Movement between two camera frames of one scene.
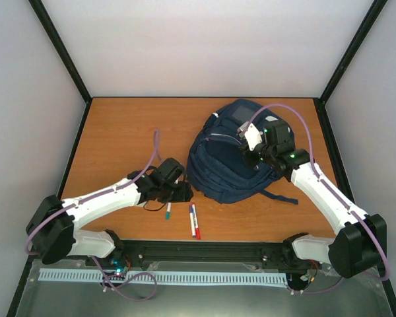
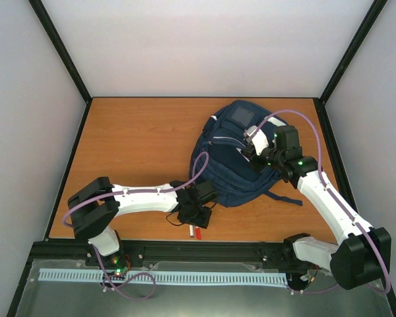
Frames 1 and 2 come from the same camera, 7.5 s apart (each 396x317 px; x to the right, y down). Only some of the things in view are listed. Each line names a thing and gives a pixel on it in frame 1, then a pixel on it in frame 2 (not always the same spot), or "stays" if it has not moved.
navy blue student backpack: x=216 y=165 stays
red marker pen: x=197 y=228 stays
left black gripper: x=184 y=195 -> x=202 y=222
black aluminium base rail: x=274 y=251 stays
